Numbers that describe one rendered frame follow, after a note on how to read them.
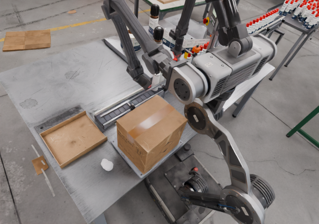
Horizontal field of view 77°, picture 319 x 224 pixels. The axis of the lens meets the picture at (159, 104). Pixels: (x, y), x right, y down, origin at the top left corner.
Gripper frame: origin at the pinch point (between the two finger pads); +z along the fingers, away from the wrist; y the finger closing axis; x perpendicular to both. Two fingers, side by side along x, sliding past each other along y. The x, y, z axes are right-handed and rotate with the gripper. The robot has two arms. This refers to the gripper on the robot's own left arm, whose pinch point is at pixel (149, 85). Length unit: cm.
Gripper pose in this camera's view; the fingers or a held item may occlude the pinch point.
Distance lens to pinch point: 146.2
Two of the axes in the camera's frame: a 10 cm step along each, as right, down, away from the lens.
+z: 3.8, 2.1, 9.0
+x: -6.4, 7.6, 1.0
